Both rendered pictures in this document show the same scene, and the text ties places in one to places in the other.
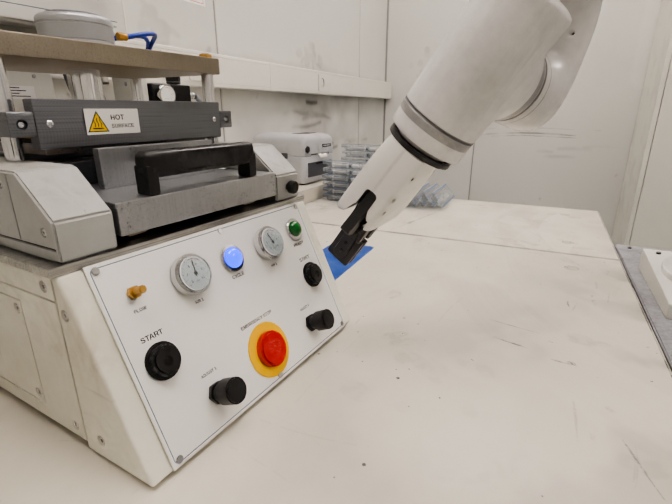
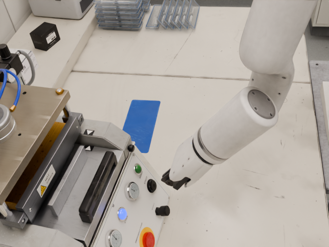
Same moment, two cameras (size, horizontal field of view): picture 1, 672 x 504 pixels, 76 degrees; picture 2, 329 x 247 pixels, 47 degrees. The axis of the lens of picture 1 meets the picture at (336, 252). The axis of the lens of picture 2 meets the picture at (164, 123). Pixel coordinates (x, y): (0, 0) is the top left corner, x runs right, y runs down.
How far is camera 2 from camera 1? 0.56 m
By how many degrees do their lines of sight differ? 28
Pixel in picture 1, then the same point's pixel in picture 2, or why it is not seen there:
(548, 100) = not seen: hidden behind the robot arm
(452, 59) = (225, 138)
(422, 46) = not seen: outside the picture
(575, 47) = (280, 99)
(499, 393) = (252, 228)
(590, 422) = (290, 236)
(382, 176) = (193, 173)
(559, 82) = not seen: hidden behind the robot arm
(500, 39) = (247, 136)
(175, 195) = (97, 212)
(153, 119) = (58, 160)
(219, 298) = (124, 237)
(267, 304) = (140, 221)
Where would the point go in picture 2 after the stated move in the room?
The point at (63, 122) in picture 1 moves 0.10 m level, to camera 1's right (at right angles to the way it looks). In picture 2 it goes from (33, 203) to (88, 188)
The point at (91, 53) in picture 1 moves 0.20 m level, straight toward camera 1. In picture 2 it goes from (28, 159) to (92, 231)
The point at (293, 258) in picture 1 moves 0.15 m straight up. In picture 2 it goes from (141, 185) to (132, 143)
